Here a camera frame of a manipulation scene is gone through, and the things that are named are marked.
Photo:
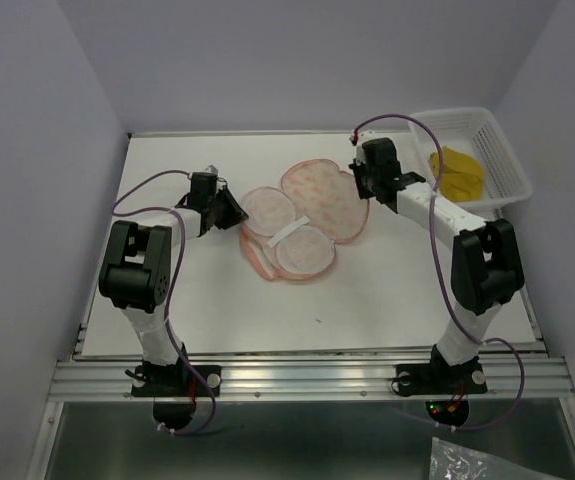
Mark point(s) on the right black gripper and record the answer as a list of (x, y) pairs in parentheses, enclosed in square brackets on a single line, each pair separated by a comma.
[(357, 166)]

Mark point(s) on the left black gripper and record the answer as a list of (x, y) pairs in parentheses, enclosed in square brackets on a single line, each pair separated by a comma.
[(235, 215)]

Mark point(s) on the floral mesh laundry bag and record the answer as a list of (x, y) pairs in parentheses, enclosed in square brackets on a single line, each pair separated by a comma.
[(293, 230)]

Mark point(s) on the yellow bra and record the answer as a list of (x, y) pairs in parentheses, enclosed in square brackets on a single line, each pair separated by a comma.
[(463, 177)]

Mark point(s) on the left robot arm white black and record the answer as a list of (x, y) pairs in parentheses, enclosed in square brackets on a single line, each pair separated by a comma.
[(145, 251)]

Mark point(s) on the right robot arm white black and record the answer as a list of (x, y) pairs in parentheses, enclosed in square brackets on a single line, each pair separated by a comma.
[(477, 261)]

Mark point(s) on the clear plastic bag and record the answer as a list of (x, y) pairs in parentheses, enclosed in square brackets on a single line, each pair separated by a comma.
[(451, 461)]

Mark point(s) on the white plastic mesh basket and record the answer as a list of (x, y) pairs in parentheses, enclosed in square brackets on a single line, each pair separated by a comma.
[(474, 131)]

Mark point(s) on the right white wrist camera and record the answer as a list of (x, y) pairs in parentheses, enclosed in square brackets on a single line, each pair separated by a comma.
[(358, 137)]

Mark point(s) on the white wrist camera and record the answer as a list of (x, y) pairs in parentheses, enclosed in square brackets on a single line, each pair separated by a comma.
[(358, 137), (212, 169)]

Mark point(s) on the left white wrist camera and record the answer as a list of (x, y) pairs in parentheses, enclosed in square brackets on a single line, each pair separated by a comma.
[(212, 169)]

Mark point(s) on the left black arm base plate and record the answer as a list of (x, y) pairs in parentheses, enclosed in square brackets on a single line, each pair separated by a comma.
[(174, 381)]

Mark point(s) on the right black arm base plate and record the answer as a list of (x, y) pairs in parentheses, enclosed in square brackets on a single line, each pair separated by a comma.
[(431, 380)]

